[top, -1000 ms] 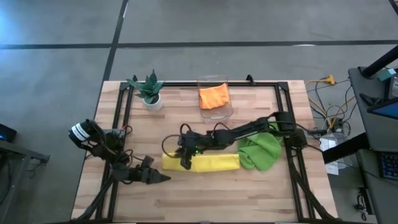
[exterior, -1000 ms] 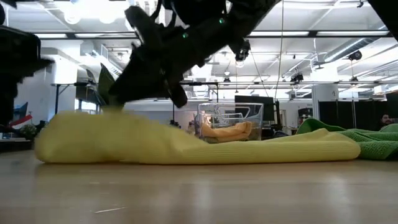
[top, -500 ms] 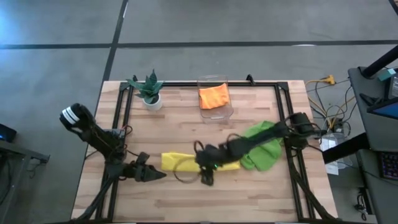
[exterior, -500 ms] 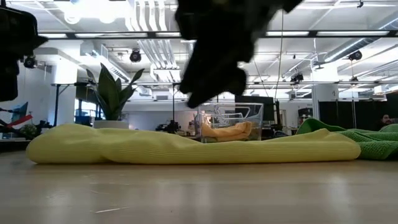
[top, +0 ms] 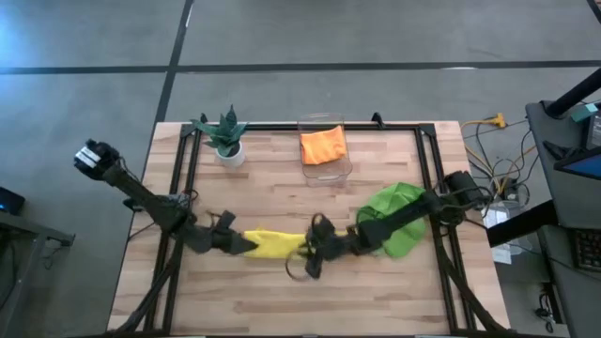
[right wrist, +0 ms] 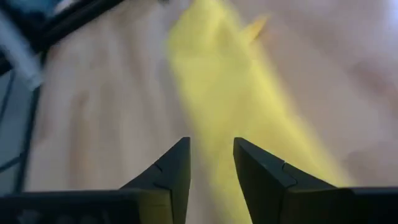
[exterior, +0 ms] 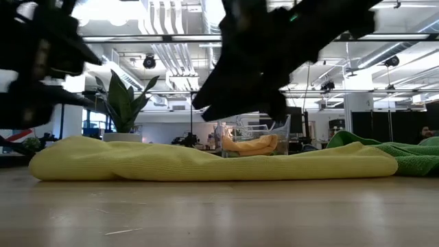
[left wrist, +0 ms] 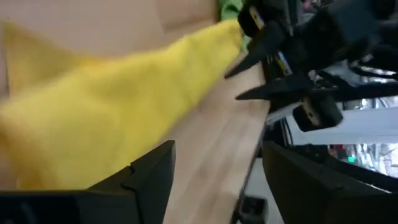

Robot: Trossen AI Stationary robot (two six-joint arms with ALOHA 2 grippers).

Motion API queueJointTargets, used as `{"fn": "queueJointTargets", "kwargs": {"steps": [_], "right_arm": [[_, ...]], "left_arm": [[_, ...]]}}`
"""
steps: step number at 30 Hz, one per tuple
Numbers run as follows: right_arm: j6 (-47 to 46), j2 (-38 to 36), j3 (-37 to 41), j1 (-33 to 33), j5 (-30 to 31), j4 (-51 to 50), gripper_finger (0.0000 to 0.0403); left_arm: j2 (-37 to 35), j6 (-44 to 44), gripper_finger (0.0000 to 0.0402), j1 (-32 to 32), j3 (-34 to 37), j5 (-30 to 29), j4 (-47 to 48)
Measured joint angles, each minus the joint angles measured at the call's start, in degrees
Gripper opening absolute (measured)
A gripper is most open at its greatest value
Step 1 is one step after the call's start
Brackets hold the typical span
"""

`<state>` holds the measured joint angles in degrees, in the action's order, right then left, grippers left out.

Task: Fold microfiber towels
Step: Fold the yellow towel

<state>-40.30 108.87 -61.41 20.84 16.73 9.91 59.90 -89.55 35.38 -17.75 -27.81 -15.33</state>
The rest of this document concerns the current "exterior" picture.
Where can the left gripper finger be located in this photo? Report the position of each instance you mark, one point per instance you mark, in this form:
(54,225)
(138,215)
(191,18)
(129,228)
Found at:
(24,106)

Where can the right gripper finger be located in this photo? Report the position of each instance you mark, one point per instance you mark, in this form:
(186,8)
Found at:
(278,106)
(233,92)

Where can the orange microfiber towel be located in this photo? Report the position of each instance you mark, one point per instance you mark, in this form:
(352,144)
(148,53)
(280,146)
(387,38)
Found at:
(254,145)

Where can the yellow microfiber towel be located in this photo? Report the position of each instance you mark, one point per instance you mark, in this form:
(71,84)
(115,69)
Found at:
(205,164)

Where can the green microfiber towel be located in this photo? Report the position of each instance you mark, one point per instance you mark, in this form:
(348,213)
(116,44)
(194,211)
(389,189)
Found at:
(418,159)

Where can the black computer monitor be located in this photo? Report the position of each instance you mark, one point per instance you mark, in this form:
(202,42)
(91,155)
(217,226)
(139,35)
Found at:
(295,120)

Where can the blue and red machine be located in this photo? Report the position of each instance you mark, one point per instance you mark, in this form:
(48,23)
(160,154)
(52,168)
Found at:
(20,134)

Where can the clear plastic bin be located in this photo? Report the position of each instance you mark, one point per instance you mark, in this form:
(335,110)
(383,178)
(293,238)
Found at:
(284,137)

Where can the small green bush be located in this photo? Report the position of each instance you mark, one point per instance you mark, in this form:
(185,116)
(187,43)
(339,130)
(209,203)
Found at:
(32,144)

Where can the black background machine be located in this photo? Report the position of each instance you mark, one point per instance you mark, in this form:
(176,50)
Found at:
(187,140)
(48,138)

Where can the black gantry stand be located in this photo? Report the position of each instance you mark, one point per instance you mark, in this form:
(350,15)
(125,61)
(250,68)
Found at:
(191,130)
(62,123)

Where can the black ceiling spotlight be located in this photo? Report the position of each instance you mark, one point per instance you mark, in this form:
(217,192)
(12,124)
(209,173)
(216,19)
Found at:
(327,85)
(391,61)
(149,62)

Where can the red storage shelf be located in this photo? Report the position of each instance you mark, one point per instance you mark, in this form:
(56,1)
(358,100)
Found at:
(337,125)

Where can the long ceiling light bar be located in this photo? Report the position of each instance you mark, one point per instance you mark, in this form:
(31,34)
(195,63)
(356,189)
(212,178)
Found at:
(154,38)

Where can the green snake plant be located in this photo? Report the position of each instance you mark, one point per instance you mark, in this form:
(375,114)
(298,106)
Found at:
(123,103)

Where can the white round plant pot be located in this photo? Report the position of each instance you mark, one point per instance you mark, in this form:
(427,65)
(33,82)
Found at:
(121,137)

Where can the black partition panels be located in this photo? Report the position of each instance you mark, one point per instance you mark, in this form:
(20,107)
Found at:
(394,127)

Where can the person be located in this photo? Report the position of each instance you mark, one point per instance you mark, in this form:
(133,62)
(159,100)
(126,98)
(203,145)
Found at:
(426,132)

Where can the black aluminium table frame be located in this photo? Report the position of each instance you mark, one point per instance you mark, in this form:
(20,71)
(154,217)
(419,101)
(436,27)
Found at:
(13,161)

